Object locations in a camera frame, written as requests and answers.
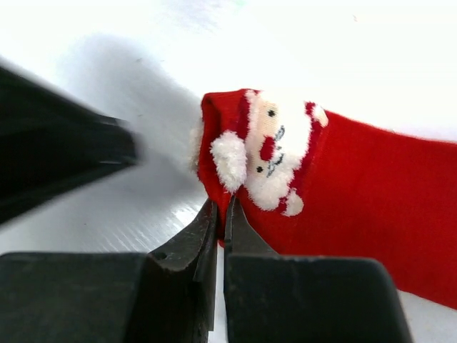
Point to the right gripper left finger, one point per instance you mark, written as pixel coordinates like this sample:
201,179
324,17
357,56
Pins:
176,295

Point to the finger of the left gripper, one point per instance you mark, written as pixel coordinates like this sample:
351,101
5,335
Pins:
51,145

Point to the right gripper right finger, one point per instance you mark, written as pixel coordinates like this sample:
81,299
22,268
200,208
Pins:
239,238

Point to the red Santa sock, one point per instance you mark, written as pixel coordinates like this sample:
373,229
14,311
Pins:
313,182

